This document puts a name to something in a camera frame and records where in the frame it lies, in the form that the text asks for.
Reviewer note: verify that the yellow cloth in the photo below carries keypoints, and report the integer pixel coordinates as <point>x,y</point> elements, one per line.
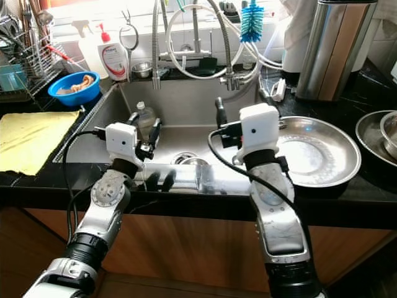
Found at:
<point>31,139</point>

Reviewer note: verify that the chrome upright tap pipe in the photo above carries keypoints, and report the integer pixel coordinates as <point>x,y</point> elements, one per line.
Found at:
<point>195,31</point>

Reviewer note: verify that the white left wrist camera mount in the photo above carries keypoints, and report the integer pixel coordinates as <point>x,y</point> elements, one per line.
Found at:
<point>123,143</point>

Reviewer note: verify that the small steel cup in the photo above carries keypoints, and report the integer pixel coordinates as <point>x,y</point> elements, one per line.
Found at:
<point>141,69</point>

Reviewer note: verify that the steel sink drain strainer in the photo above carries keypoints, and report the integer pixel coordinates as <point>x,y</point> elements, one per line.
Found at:
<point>180,158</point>

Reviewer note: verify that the steel ladle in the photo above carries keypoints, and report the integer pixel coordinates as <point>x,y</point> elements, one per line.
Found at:
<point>44,18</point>

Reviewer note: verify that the large steel plate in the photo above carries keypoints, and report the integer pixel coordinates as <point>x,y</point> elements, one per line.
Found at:
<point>322,152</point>
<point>366,133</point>

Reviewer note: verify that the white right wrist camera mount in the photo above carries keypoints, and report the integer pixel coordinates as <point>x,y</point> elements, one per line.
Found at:
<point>259,127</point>

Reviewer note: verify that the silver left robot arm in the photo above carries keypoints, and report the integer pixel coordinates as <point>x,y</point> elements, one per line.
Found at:
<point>108,192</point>

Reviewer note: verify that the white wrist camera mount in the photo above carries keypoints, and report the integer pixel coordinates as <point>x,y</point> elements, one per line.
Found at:
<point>123,143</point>
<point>259,127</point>

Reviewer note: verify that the steel and wood knife block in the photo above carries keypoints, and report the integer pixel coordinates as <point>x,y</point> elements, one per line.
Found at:
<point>335,56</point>

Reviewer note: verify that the white spray bottle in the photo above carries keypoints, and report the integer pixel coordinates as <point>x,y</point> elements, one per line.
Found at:
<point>88,53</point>

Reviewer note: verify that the clear plastic bottle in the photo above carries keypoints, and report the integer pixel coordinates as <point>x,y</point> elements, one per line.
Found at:
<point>145,121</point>

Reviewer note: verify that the wooden cabinet front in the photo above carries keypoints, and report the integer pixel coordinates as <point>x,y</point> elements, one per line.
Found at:
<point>198,248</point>

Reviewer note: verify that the white appliance with blue label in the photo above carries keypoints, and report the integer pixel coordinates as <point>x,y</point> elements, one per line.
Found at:
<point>298,49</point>

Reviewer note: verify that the blue plastic bowl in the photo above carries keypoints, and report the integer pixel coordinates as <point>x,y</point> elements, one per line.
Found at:
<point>71,99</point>

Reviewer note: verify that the blue bottle brush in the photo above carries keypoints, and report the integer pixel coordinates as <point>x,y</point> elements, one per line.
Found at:
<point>252,25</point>

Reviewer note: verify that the stainless steel sink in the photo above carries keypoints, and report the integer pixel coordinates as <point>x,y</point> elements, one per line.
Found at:
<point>186,108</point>

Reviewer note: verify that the white soap pump bottle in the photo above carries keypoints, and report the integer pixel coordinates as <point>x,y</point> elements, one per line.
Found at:
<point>113,59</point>

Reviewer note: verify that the small white plastic holder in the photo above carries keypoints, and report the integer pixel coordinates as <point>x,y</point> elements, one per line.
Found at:
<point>279,90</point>

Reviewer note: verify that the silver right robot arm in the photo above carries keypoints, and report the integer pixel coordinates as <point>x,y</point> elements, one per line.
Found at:
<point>276,211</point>

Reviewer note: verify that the dark green scrub sponge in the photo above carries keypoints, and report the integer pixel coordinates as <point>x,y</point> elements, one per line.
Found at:
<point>201,66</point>

